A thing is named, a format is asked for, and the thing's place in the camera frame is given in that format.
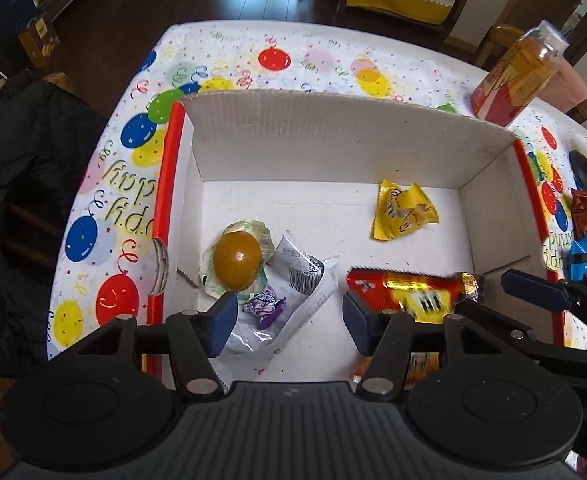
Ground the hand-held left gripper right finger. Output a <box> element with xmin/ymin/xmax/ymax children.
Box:
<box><xmin>342</xmin><ymin>291</ymin><xmax>511</xmax><ymax>401</ymax></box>

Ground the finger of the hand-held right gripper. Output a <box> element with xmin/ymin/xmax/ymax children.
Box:
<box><xmin>501</xmin><ymin>269</ymin><xmax>587</xmax><ymax>321</ymax></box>
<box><xmin>456</xmin><ymin>299</ymin><xmax>539</xmax><ymax>361</ymax></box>

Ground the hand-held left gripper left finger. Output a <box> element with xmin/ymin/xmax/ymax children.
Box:
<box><xmin>76</xmin><ymin>292</ymin><xmax>238</xmax><ymax>401</ymax></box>

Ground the purple candy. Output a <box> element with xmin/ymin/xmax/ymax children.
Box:
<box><xmin>242</xmin><ymin>285</ymin><xmax>288</xmax><ymax>331</ymax></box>

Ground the red snack packet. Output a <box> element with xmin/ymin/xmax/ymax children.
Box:
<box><xmin>346</xmin><ymin>267</ymin><xmax>487</xmax><ymax>391</ymax></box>

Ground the blue snack packet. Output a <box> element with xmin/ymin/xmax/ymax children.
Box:
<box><xmin>563</xmin><ymin>234</ymin><xmax>587</xmax><ymax>281</ymax></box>

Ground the packaged brown egg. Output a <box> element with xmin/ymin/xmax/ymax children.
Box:
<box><xmin>201</xmin><ymin>219</ymin><xmax>277</xmax><ymax>295</ymax></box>

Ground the white snack packet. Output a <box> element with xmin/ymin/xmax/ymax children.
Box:
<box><xmin>224</xmin><ymin>232</ymin><xmax>341</xmax><ymax>356</ymax></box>

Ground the yellow candy packet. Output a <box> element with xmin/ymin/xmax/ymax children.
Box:
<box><xmin>372</xmin><ymin>179</ymin><xmax>440</xmax><ymax>242</ymax></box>

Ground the red cardboard box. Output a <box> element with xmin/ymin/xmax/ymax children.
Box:
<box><xmin>141</xmin><ymin>89</ymin><xmax>574</xmax><ymax>393</ymax></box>

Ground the orange drink bottle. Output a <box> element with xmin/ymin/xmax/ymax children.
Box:
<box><xmin>471</xmin><ymin>20</ymin><xmax>570</xmax><ymax>128</ymax></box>

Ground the black jacket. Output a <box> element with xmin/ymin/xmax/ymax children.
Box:
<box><xmin>0</xmin><ymin>72</ymin><xmax>107</xmax><ymax>378</ymax></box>

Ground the brown printed carton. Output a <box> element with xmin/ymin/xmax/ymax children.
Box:
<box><xmin>18</xmin><ymin>12</ymin><xmax>62</xmax><ymax>68</ymax></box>

